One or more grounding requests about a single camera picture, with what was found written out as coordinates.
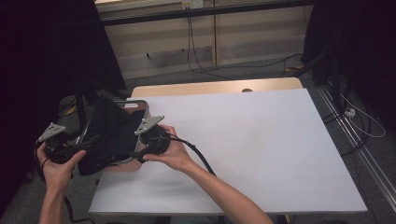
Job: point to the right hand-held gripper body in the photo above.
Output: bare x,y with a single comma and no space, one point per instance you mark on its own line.
155,140

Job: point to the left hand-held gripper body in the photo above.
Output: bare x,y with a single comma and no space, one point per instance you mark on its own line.
57,149

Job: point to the pink basket with grey rim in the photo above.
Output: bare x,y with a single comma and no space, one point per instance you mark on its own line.
124,167

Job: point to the black knit vest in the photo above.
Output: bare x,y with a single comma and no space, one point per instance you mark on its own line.
112,137

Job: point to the person's right hand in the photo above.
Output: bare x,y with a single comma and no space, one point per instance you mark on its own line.
176,154

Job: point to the person's left hand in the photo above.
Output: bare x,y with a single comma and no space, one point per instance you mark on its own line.
59,174

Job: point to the black stand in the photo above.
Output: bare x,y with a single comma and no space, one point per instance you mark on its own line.
80,109
335,87

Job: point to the yellow floor tape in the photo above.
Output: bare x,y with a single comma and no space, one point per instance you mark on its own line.
294,68
72,109

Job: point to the black curtain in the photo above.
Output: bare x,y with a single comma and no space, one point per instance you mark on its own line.
37,62
367,46

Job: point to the white table mat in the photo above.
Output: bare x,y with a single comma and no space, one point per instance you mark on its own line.
249,140

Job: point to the brown table grommet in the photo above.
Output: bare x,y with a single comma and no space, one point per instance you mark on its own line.
247,90

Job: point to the black metal beam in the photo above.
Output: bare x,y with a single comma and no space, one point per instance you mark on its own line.
202,12

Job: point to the white power plug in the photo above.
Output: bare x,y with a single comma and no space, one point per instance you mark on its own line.
350,112

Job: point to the white wall socket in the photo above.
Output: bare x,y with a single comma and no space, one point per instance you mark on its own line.
193,3

